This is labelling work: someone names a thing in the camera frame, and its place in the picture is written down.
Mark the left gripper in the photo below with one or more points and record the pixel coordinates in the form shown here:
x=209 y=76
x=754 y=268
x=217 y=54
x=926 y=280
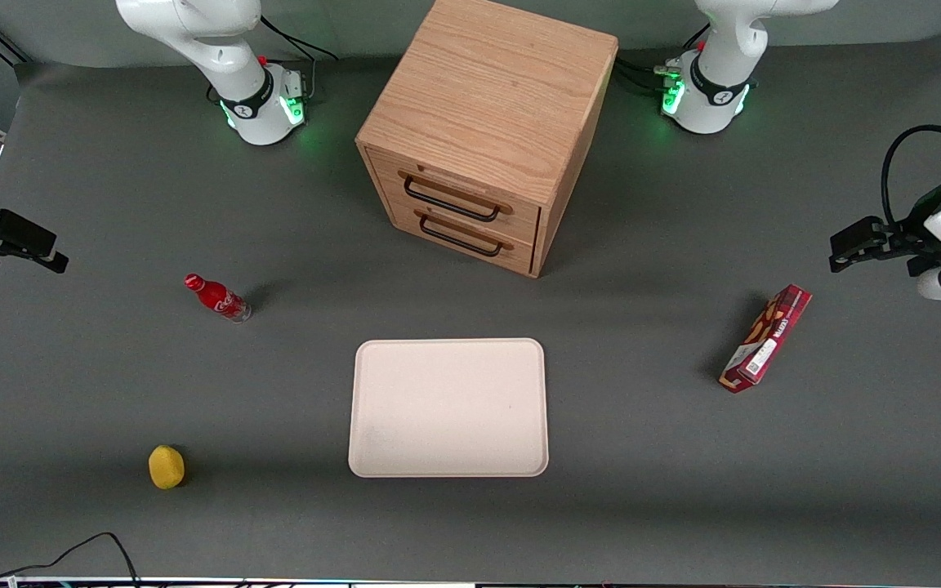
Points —
x=910 y=235

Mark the wooden drawer front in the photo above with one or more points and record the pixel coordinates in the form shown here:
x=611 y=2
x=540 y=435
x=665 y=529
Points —
x=405 y=216
x=519 y=220

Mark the red snack box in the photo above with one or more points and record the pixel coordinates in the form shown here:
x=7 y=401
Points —
x=767 y=336

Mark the wooden drawer cabinet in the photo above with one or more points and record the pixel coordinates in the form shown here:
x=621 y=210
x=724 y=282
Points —
x=495 y=90

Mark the yellow lemon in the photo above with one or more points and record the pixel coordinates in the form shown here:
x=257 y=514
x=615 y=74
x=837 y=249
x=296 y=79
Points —
x=166 y=467

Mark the beige plastic tray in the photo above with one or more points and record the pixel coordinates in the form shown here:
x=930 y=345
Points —
x=448 y=408

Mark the red coke bottle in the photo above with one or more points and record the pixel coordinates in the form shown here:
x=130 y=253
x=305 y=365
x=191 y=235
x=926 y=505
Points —
x=219 y=300

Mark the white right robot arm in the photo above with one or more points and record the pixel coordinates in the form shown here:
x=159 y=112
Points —
x=229 y=49

